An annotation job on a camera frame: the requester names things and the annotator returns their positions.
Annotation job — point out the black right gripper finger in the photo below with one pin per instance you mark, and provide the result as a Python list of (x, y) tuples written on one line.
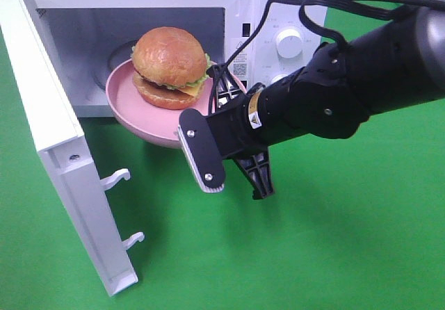
[(256, 169), (227, 91)]

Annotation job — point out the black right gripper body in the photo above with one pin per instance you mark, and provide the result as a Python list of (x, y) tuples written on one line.
[(246, 124)]

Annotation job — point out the white timer knob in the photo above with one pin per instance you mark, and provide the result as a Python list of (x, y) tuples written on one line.
[(278, 79)]

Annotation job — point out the burger with sesame-free bun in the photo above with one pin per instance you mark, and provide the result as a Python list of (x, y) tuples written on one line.
[(170, 68)]

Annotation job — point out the pink round plate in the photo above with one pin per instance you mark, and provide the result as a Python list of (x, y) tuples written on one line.
[(151, 123)]

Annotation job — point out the white microwave door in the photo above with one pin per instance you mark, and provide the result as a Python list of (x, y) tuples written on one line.
[(61, 145)]

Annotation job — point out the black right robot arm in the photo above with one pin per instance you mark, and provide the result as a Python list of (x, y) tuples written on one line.
[(397, 65)]

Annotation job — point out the white microwave oven body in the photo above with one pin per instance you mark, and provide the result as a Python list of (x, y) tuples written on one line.
[(72, 31)]

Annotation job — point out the white upper power knob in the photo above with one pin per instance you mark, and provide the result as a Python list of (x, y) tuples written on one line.
[(289, 43)]

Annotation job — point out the glass microwave turntable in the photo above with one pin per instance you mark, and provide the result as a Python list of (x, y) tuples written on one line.
[(107, 58)]

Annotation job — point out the green table cloth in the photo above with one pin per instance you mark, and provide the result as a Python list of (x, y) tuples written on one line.
[(353, 224)]

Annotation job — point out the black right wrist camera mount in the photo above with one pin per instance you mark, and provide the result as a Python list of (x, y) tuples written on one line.
[(201, 151)]

